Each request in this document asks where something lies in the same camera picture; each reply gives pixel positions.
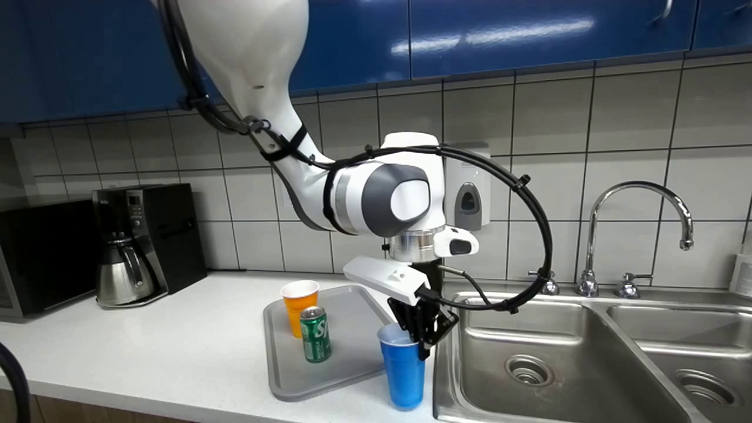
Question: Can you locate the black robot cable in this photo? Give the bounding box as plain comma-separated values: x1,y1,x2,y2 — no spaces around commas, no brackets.
0,340,32,423
154,0,554,315

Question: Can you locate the blue wall cabinet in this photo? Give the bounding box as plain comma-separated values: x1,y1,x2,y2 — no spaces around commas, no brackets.
0,0,752,126

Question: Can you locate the blue plastic cup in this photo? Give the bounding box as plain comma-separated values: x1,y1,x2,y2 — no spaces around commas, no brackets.
376,322,430,412

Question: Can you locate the chrome gooseneck faucet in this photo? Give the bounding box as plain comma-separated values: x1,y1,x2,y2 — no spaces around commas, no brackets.
576,178,698,299

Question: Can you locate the orange plastic cup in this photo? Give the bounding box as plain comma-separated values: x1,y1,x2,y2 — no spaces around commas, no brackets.
282,279,322,340

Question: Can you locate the grey plastic tray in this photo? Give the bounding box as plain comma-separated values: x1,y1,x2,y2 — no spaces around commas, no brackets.
261,283,402,402

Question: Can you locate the wooden base cabinet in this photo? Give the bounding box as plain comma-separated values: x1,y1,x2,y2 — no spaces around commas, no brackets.
0,387,194,423

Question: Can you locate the steel coffee carafe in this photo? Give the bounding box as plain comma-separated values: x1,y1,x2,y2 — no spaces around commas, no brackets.
95,234,159,308

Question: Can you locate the green soda can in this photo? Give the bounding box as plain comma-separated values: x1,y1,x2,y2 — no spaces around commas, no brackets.
297,303,334,364

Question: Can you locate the chrome faucet handle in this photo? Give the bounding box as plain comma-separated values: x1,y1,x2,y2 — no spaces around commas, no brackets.
612,270,656,300
538,267,561,299

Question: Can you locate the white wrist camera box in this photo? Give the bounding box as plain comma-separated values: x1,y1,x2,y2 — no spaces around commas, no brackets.
340,254,433,308

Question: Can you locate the black coffee maker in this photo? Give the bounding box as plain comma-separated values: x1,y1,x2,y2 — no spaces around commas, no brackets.
92,181,209,310

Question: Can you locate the white wall soap dispenser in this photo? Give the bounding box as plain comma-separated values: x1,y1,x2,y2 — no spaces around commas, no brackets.
443,149,493,232

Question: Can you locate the black microwave oven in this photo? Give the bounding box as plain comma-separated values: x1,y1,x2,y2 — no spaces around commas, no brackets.
0,197,102,324

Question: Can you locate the clear soap bottle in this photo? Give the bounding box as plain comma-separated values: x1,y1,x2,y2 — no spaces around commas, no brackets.
725,246,752,299

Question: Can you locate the stainless steel double sink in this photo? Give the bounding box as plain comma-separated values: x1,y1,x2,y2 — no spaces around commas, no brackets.
433,279,752,423

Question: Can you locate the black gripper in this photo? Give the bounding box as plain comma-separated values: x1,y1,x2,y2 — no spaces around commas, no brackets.
386,260,463,362

